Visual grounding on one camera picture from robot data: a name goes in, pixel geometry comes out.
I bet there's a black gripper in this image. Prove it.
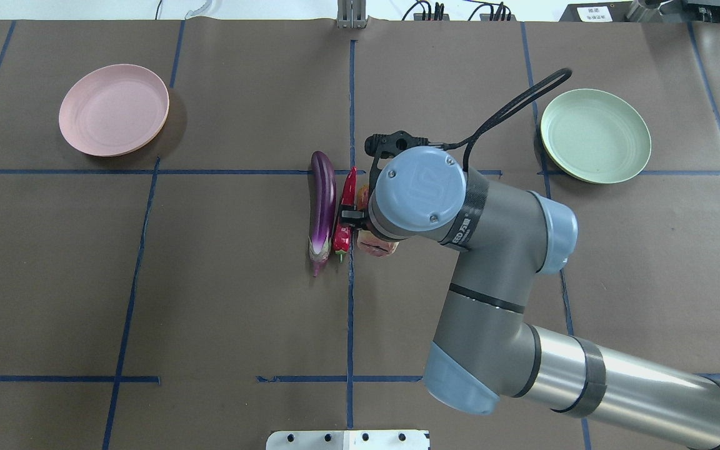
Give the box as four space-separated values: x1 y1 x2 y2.
338 131 429 228

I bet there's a green pink peach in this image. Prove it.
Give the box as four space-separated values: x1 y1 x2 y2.
356 230 398 258

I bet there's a red yellow pomegranate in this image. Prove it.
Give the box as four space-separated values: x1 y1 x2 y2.
356 183 371 210

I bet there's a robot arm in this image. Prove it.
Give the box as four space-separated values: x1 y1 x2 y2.
339 131 720 449

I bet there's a red chili pepper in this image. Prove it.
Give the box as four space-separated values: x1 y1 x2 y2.
332 166 358 262

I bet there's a purple eggplant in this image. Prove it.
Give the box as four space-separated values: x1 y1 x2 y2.
308 151 337 278

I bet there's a pink plate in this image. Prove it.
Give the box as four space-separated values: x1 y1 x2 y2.
57 64 171 158

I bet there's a green plate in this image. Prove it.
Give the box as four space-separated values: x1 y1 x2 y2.
538 88 653 184

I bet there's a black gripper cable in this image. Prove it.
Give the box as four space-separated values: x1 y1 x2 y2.
441 67 573 173

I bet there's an aluminium frame post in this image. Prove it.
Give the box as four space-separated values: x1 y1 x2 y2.
336 0 368 29

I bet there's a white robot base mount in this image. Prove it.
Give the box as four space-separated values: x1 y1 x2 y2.
266 429 432 449

